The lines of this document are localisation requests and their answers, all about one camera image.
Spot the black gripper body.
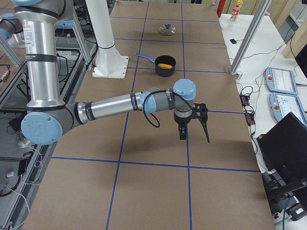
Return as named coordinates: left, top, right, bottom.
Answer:
left=174, top=115, right=191, bottom=131

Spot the yellow corn cob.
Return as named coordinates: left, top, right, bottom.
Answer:
left=157, top=63, right=173, bottom=69

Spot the dark blue pot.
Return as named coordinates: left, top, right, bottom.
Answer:
left=135, top=53, right=177, bottom=77

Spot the glass lid blue knob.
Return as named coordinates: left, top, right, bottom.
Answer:
left=158, top=24, right=177, bottom=35

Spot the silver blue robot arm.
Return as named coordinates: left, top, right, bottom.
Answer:
left=14, top=0, right=199, bottom=145

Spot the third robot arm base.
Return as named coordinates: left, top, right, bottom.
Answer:
left=0, top=13, right=25, bottom=48

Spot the near blue teach pendant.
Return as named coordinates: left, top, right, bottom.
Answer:
left=269, top=93, right=307, bottom=126

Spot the blue teach pendant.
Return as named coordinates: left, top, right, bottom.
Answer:
left=265, top=67, right=298, bottom=95
left=269, top=93, right=307, bottom=126

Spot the black laptop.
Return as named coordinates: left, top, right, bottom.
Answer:
left=257, top=112, right=307, bottom=180

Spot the far blue teach pendant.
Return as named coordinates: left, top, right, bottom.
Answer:
left=265, top=67, right=298, bottom=95

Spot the red plastic bottle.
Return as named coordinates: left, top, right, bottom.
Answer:
left=229, top=0, right=243, bottom=22

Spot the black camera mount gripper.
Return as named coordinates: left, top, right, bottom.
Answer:
left=191, top=103, right=210, bottom=143

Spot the white pedestal column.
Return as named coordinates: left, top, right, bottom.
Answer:
left=86, top=0, right=129, bottom=79

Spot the aluminium frame post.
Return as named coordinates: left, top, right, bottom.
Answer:
left=229, top=0, right=272, bottom=80

